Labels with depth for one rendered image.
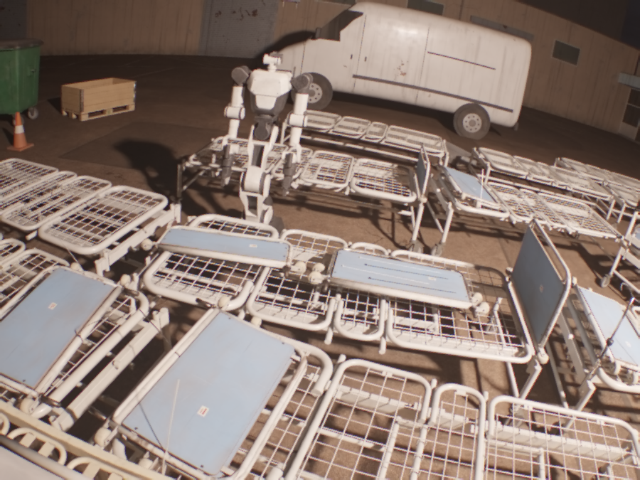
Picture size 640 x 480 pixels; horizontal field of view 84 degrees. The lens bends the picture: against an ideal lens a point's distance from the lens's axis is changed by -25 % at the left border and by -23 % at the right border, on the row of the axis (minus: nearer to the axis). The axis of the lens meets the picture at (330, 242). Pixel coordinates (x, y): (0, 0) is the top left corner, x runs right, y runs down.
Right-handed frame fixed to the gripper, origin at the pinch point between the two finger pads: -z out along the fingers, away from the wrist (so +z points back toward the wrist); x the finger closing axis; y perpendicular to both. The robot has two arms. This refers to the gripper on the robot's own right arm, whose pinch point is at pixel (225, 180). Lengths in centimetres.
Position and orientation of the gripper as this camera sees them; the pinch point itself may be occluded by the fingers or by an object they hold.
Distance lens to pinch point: 319.3
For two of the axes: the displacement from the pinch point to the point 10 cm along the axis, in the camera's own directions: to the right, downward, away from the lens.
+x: -0.8, 2.6, -9.6
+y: 9.8, 1.8, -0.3
